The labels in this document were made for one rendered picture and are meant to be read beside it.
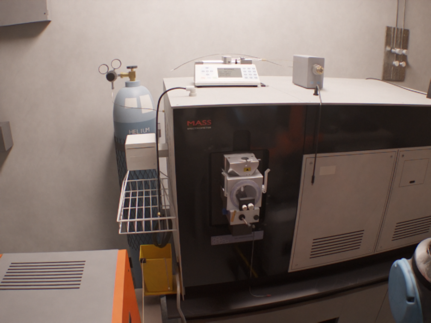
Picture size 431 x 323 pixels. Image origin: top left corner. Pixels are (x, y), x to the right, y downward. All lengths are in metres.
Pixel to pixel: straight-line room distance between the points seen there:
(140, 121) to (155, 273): 0.83
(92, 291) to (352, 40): 2.19
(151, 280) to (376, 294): 0.96
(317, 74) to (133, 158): 0.76
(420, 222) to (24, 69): 2.29
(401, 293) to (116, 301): 0.53
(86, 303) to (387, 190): 1.07
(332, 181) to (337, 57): 1.37
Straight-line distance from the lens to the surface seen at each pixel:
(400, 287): 0.56
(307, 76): 1.27
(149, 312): 1.25
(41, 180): 2.33
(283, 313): 1.32
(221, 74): 1.25
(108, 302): 0.71
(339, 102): 1.05
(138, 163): 1.26
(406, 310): 0.54
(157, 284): 1.21
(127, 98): 1.69
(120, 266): 0.78
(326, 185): 1.12
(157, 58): 2.01
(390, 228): 1.43
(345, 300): 1.44
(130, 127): 1.70
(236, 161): 0.91
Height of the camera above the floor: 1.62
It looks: 21 degrees down
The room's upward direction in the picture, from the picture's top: straight up
